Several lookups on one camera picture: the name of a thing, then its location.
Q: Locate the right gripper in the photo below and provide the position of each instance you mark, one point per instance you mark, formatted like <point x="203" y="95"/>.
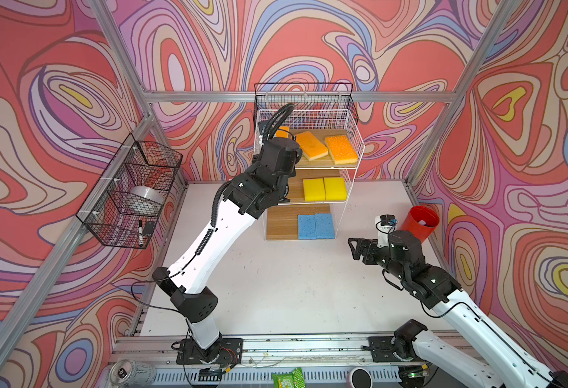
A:
<point x="370" y="246"/>

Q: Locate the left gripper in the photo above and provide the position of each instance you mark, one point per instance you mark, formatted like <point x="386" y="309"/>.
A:
<point x="292" y="170"/>

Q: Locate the beige sponge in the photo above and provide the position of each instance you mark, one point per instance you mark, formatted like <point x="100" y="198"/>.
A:
<point x="283" y="132"/>

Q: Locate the orange sponge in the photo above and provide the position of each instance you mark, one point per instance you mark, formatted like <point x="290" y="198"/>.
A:
<point x="312" y="147"/>
<point x="341" y="150"/>

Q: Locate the yellow sponge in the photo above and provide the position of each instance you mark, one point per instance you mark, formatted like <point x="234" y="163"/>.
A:
<point x="335" y="189"/>
<point x="314" y="190"/>

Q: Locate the white wire wooden shelf rack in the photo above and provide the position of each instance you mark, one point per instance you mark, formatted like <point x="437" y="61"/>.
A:
<point x="282" y="222"/>

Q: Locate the blue sponge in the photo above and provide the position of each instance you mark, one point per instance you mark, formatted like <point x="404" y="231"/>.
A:
<point x="324" y="226"/>
<point x="307" y="227"/>

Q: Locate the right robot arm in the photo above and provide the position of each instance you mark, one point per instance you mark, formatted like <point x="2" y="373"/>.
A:
<point x="503" y="364"/>

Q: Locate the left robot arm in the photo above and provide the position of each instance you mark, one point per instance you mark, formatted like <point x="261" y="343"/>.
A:
<point x="237" y="204"/>

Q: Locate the red plastic cup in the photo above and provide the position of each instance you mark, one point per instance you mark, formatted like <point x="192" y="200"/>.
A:
<point x="421" y="222"/>

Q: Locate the black round speaker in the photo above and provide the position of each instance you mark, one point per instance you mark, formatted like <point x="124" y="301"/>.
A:
<point x="359" y="378"/>

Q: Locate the silver tape roll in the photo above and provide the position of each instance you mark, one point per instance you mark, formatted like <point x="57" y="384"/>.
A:
<point x="143" y="201"/>

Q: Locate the black marker in basket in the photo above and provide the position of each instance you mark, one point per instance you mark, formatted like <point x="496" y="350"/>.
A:
<point x="140" y="234"/>

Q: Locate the green wipes packet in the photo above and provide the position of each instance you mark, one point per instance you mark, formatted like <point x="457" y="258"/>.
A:
<point x="293" y="379"/>

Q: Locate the silver drink can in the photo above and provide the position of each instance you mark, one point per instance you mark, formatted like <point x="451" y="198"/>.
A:
<point x="132" y="373"/>

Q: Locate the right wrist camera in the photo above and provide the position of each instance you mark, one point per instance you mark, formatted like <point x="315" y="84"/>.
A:
<point x="385" y="225"/>

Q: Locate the black wire basket back wall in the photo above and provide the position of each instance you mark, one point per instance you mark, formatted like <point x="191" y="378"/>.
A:
<point x="321" y="105"/>

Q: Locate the black wire basket wall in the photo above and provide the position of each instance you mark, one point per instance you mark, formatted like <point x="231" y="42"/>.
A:
<point x="137" y="163"/>
<point x="321" y="105"/>

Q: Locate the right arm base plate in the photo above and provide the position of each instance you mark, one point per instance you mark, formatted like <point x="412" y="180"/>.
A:
<point x="386" y="349"/>

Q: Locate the black wire basket left wall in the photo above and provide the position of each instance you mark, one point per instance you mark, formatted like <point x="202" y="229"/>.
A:
<point x="137" y="163"/>

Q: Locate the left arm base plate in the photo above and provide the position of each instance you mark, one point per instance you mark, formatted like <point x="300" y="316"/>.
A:
<point x="225" y="351"/>

